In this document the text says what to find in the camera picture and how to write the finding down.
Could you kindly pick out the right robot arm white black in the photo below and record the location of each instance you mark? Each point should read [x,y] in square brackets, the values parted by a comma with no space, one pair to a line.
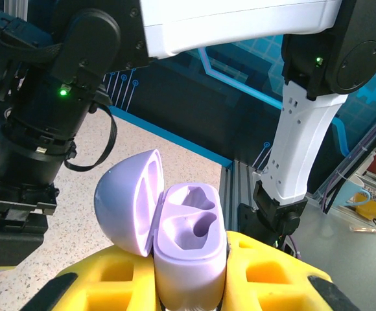
[240,19]

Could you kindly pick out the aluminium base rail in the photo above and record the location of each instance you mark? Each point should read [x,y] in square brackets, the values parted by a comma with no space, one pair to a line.
[240,194]

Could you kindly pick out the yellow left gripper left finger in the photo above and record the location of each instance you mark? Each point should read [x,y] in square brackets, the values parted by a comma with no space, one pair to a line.
[87,269]

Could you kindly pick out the white earbud charging case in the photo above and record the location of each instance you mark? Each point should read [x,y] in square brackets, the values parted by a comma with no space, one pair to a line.
[188,265]

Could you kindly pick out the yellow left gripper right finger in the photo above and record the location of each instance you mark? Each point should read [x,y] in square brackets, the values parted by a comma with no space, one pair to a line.
[288,259]

